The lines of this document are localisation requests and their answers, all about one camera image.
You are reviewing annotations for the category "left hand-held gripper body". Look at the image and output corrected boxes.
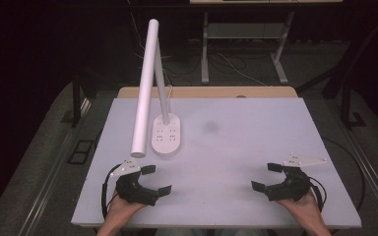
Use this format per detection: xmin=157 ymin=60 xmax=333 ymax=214
xmin=109 ymin=158 xmax=160 ymax=207

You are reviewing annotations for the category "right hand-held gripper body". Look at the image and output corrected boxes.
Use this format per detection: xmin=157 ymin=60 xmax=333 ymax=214
xmin=265 ymin=152 xmax=329 ymax=203

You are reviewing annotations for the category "person's left hand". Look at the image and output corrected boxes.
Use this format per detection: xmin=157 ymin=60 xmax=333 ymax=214
xmin=105 ymin=192 xmax=146 ymax=221

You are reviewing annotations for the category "person's right hand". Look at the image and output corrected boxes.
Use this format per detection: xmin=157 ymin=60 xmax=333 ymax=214
xmin=275 ymin=191 xmax=323 ymax=221

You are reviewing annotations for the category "white desk lamp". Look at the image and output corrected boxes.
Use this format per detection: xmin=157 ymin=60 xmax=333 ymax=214
xmin=130 ymin=18 xmax=182 ymax=159

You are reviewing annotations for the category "wooden table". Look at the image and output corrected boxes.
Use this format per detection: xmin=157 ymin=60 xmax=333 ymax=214
xmin=116 ymin=86 xmax=299 ymax=99

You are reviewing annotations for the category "black metal stand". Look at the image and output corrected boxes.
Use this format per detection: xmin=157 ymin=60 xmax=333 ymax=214
xmin=295 ymin=18 xmax=378 ymax=130

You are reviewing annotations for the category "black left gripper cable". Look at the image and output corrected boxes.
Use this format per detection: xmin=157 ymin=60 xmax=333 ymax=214
xmin=100 ymin=163 xmax=123 ymax=220

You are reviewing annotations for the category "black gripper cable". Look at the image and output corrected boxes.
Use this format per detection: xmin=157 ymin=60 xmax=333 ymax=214
xmin=309 ymin=176 xmax=328 ymax=213
xmin=100 ymin=163 xmax=123 ymax=220

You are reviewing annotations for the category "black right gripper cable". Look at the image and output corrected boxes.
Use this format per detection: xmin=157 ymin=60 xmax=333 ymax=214
xmin=309 ymin=176 xmax=328 ymax=213

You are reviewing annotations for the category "black floor socket frame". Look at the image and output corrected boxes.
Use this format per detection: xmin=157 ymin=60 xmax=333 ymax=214
xmin=66 ymin=139 xmax=95 ymax=165

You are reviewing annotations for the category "black floor cable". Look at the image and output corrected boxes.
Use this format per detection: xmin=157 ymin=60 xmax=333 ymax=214
xmin=323 ymin=137 xmax=366 ymax=211

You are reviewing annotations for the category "white floor cable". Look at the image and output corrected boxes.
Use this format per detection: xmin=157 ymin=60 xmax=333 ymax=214
xmin=216 ymin=52 xmax=268 ymax=88

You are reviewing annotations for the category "grey metal desk frame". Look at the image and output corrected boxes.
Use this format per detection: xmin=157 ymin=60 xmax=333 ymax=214
xmin=189 ymin=0 xmax=345 ymax=86

